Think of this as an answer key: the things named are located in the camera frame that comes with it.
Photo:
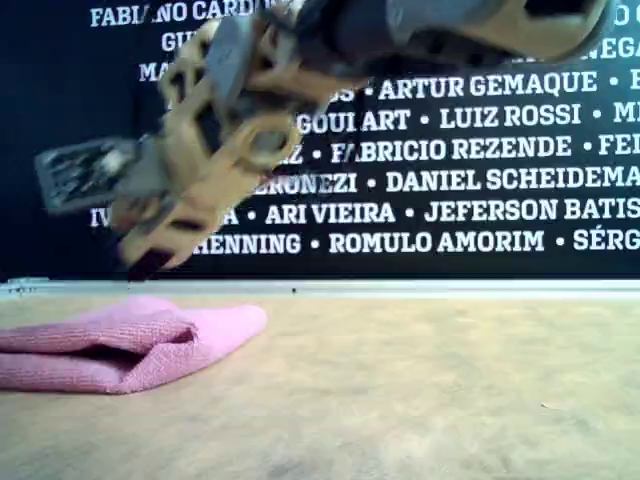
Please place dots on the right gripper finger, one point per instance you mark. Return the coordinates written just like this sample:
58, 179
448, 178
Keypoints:
137, 212
160, 255

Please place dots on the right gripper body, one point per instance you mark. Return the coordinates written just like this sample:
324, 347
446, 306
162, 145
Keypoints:
220, 165

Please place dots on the pink terry cloth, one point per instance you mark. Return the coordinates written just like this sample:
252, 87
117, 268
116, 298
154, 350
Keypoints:
150, 360

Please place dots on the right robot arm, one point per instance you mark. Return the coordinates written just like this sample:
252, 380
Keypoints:
450, 30

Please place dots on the black banner with white names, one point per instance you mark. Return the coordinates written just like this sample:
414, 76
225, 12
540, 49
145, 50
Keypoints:
475, 150

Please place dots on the beige felt table cover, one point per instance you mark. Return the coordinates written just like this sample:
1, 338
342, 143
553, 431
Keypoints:
400, 400

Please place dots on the tiny fibre scrap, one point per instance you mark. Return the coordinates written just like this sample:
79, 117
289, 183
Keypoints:
548, 406

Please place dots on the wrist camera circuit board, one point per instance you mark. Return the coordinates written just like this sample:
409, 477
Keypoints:
80, 175

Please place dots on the aluminium table frame rail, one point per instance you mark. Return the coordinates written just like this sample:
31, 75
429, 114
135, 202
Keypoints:
400, 289

